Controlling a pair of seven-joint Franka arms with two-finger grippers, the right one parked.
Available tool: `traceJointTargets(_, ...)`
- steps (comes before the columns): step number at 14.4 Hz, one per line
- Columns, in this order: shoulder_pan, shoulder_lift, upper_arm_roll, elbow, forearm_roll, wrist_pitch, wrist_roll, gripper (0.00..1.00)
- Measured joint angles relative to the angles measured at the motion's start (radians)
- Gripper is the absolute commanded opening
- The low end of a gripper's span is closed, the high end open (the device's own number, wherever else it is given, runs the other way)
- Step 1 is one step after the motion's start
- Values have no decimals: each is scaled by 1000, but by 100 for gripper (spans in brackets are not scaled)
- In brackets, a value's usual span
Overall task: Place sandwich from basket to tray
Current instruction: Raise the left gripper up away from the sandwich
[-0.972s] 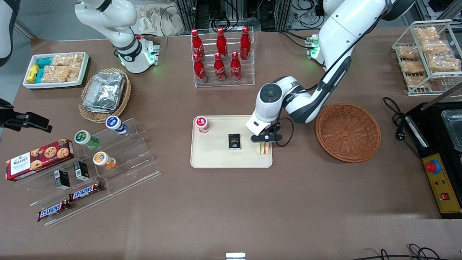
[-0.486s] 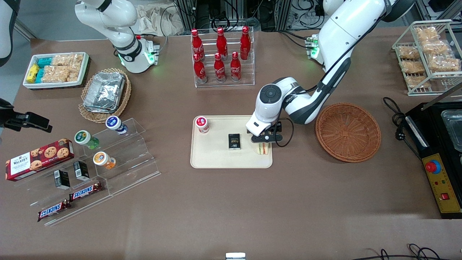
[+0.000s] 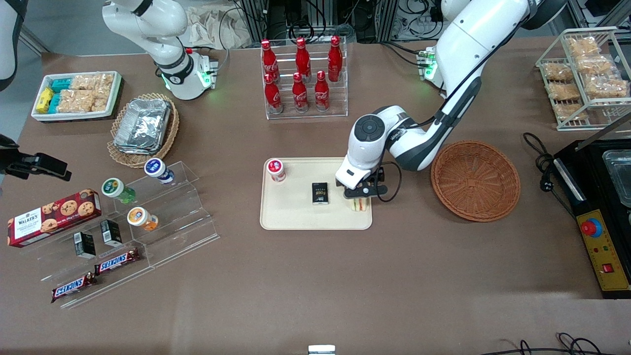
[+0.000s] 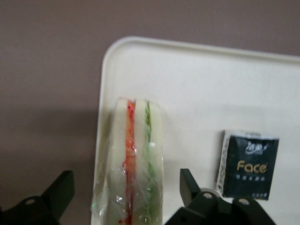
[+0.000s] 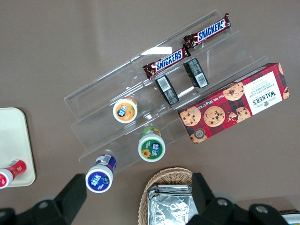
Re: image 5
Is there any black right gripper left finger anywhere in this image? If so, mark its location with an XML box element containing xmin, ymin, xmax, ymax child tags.
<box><xmin>0</xmin><ymin>173</ymin><xmax>88</xmax><ymax>225</ymax></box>

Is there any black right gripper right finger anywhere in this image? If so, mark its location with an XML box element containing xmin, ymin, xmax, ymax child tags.
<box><xmin>187</xmin><ymin>172</ymin><xmax>289</xmax><ymax>225</ymax></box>

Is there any oval light wicker basket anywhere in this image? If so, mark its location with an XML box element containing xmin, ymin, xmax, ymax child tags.
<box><xmin>138</xmin><ymin>166</ymin><xmax>200</xmax><ymax>225</ymax></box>

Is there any cream plastic tray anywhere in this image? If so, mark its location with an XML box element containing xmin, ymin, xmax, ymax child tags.
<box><xmin>0</xmin><ymin>107</ymin><xmax>37</xmax><ymax>188</ymax></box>

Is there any red cap small bottle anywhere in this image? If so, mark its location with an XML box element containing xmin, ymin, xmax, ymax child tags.
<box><xmin>0</xmin><ymin>159</ymin><xmax>27</xmax><ymax>190</ymax></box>

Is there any stack of foil trays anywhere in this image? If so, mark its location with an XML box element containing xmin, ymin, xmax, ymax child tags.
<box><xmin>147</xmin><ymin>184</ymin><xmax>200</xmax><ymax>225</ymax></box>

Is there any blue cap small bottle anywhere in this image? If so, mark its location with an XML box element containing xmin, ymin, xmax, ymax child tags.
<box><xmin>84</xmin><ymin>153</ymin><xmax>118</xmax><ymax>194</ymax></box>

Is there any white rectangular snack bin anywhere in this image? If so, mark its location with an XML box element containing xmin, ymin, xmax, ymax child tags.
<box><xmin>280</xmin><ymin>210</ymin><xmax>300</xmax><ymax>225</ymax></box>

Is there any green cap small bottle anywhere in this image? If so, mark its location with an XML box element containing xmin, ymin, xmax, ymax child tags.
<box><xmin>137</xmin><ymin>126</ymin><xmax>166</xmax><ymax>163</ymax></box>

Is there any red tartan cookie box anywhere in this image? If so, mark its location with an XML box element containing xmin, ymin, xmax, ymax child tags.
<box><xmin>177</xmin><ymin>62</ymin><xmax>290</xmax><ymax>145</ymax></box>

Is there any orange cap small bottle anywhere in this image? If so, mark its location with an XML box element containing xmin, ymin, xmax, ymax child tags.
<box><xmin>112</xmin><ymin>96</ymin><xmax>139</xmax><ymax>124</ymax></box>

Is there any clear acrylic step shelf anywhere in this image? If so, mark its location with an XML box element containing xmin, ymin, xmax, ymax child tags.
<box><xmin>63</xmin><ymin>9</ymin><xmax>263</xmax><ymax>175</ymax></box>

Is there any small black gum box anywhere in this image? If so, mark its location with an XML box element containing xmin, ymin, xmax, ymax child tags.
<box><xmin>183</xmin><ymin>58</ymin><xmax>210</xmax><ymax>89</ymax></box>
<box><xmin>155</xmin><ymin>75</ymin><xmax>180</xmax><ymax>106</ymax></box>

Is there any brown snickers bar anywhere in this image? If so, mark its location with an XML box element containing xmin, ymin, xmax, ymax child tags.
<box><xmin>182</xmin><ymin>12</ymin><xmax>233</xmax><ymax>50</ymax></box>
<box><xmin>142</xmin><ymin>44</ymin><xmax>191</xmax><ymax>81</ymax></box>

